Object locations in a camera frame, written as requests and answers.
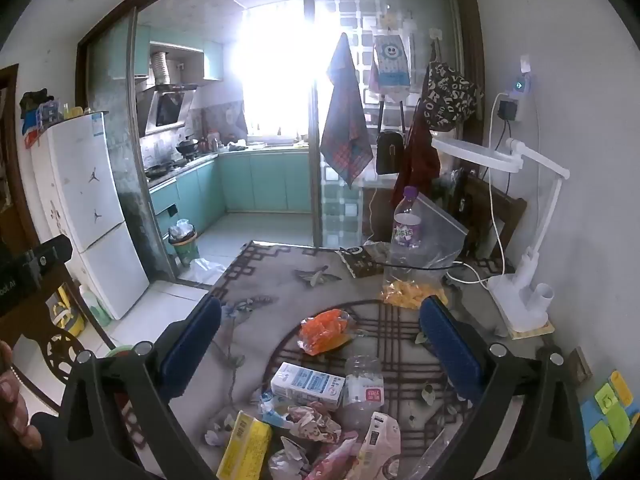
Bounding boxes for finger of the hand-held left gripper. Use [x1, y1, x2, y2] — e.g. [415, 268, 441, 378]
[29, 234, 73, 277]

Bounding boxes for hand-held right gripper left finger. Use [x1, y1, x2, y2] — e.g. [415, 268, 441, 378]
[47, 295, 223, 480]

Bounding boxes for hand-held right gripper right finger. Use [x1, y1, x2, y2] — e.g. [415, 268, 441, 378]
[419, 295, 591, 480]

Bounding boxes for white blue milk carton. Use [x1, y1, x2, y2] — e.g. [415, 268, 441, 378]
[270, 361, 347, 411]

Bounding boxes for orange snack bag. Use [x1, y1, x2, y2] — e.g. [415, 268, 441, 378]
[297, 309, 368, 357]

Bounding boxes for pink printed wrapper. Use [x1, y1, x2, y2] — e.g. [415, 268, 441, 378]
[300, 435, 361, 480]

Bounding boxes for green trash bin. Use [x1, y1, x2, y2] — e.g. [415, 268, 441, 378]
[167, 219, 200, 267]

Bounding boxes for person's left hand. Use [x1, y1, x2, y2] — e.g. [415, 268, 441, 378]
[0, 340, 43, 451]

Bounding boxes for carved wooden chair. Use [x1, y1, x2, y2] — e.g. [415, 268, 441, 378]
[0, 260, 118, 411]

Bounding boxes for yellow detergent bottle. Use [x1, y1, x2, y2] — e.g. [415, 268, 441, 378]
[50, 285, 86, 336]

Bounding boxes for zip bag of yellow snacks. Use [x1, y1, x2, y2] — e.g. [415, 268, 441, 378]
[381, 192, 470, 310]

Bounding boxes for green bottle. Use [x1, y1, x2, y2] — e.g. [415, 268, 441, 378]
[80, 285, 113, 328]

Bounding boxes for white refrigerator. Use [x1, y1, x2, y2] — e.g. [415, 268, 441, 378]
[31, 111, 151, 321]

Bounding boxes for white plastic bag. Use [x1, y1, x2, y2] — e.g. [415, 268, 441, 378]
[182, 257, 226, 283]

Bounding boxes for white tissue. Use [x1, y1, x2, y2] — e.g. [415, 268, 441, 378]
[204, 415, 236, 448]

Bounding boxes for wooden coaster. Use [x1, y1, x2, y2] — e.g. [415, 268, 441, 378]
[507, 317, 555, 341]

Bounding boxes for clear jar red label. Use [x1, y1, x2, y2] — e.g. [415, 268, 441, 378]
[344, 355, 385, 428]

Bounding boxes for floral printed tablecloth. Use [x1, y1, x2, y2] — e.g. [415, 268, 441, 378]
[120, 240, 556, 480]

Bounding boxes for blue wrapper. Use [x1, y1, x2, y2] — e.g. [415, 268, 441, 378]
[257, 392, 296, 428]

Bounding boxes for clear plastic wrapper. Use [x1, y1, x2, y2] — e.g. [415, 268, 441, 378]
[415, 427, 461, 480]

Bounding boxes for yellow box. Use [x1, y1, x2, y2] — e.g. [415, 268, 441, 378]
[216, 410, 273, 480]

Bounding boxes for white pouch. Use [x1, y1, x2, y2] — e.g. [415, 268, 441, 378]
[345, 412, 402, 480]

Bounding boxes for dark flat packet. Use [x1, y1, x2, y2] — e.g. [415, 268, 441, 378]
[339, 245, 396, 278]

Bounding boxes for clear bottle purple cap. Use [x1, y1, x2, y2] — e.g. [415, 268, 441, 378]
[390, 186, 426, 266]

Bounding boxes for blue packet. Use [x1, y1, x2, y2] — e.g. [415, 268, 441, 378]
[22, 101, 63, 136]

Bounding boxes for crumpled printed paper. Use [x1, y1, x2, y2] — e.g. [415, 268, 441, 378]
[285, 405, 343, 443]

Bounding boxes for dark wooden chair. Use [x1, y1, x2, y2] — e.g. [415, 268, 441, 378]
[450, 170, 528, 273]

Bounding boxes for dark cloth bundle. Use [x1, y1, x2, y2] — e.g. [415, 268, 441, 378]
[19, 88, 55, 111]

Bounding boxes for colourful sticky notes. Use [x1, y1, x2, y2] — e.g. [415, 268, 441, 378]
[580, 370, 636, 478]

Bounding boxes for teal lower kitchen cabinets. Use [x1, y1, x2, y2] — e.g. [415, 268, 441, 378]
[148, 149, 313, 233]

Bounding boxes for teal kitchen cabinets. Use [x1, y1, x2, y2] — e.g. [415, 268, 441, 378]
[148, 149, 313, 233]
[107, 25, 226, 81]

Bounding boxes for black range hood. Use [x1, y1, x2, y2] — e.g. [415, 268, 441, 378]
[137, 82, 199, 137]

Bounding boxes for red hanging cloth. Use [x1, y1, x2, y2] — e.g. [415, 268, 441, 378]
[390, 105, 442, 208]

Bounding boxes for small black bag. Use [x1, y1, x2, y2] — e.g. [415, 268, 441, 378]
[375, 130, 406, 176]

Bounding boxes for plaid hanging cloth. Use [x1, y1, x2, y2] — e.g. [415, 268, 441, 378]
[320, 32, 375, 190]

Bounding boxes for teal upper kitchen cabinets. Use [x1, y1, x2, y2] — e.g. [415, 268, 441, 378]
[107, 25, 226, 81]

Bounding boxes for black letter print bag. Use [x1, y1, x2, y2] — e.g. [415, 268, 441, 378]
[422, 60, 478, 133]

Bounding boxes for kitchen window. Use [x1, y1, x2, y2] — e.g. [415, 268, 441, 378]
[235, 5, 321, 138]

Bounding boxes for smiley face hanging organizer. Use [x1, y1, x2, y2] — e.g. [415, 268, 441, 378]
[372, 30, 413, 93]

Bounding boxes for sliding glass door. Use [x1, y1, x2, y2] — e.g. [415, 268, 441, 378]
[302, 0, 476, 251]

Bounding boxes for black cable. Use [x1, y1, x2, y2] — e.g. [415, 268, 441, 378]
[340, 247, 501, 272]

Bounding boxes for white cable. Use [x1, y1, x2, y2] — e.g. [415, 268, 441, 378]
[445, 92, 516, 286]

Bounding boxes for silver exhaust duct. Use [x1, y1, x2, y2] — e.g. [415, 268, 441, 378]
[150, 51, 173, 86]

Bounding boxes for wall socket with charger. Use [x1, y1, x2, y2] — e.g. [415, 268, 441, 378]
[497, 72, 533, 123]

